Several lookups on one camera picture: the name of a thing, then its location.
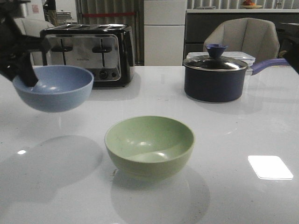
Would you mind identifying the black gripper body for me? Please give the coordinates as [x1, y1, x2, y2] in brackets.
[0, 0, 50, 81]

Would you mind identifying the black and chrome toaster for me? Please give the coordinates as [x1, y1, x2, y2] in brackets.
[40, 24, 135, 88]

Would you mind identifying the white cabinet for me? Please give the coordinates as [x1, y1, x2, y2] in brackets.
[144, 0, 187, 66]

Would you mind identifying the beige armchair on left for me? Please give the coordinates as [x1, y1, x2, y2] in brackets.
[14, 18, 54, 66]

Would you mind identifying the glass pot lid blue knob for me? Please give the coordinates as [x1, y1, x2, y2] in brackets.
[183, 43, 248, 71]

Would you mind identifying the person standing in background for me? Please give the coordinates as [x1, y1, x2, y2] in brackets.
[43, 0, 58, 26]

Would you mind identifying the dark blue saucepan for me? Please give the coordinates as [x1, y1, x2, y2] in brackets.
[185, 59, 289, 103]

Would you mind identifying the beige armchair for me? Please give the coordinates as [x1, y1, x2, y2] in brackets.
[204, 18, 280, 63]
[14, 18, 54, 66]

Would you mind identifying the clear plastic storage container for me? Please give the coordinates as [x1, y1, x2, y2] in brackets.
[186, 51, 255, 66]

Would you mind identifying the green bowl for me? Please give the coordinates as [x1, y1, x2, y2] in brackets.
[105, 116, 195, 181]

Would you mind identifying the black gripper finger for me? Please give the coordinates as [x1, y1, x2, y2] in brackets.
[18, 60, 38, 86]

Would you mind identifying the beige armchair on right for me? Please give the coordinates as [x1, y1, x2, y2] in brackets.
[204, 18, 280, 63]

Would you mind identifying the fruit bowl on counter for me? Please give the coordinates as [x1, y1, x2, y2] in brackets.
[241, 0, 263, 9]

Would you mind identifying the blue bowl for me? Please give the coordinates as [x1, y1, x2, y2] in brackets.
[12, 65, 94, 112]

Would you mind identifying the dark kitchen counter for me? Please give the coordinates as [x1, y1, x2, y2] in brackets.
[183, 9, 299, 58]

